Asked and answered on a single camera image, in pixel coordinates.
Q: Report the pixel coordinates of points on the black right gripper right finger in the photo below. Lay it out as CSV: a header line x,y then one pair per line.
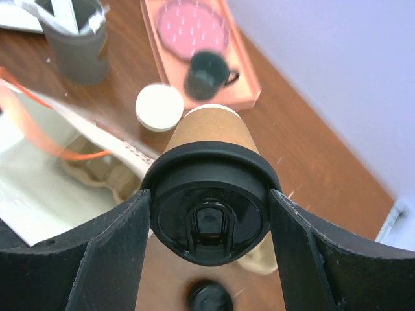
x,y
325,267

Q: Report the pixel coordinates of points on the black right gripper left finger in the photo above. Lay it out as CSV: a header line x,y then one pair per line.
x,y
95,266

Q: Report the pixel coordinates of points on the cream paper gift bag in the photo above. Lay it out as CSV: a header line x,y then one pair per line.
x,y
58,168

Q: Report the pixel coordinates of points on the black plastic cup lid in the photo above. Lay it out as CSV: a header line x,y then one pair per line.
x,y
210,200

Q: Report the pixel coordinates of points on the brown paper coffee cup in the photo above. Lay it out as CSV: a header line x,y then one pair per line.
x,y
212,122

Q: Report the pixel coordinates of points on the beige pulp cup carrier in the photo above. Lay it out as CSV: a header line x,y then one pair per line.
x,y
260,260

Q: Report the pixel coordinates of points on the salmon pink serving tray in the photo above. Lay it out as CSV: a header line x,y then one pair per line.
x,y
243,94

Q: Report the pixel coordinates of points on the dark green mug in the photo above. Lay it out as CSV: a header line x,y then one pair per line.
x,y
208,73

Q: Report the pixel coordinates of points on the grey cylindrical utensil holder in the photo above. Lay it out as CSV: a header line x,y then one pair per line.
x,y
82,59

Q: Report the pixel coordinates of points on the white wrapped straw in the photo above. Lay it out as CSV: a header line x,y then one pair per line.
x,y
62,20

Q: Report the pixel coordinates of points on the pink polka dot plate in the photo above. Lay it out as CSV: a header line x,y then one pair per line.
x,y
188,27

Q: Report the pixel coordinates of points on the white rectangular plate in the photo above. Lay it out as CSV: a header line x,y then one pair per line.
x,y
14,18

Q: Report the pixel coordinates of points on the aluminium frame rail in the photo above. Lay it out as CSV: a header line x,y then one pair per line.
x,y
398,213

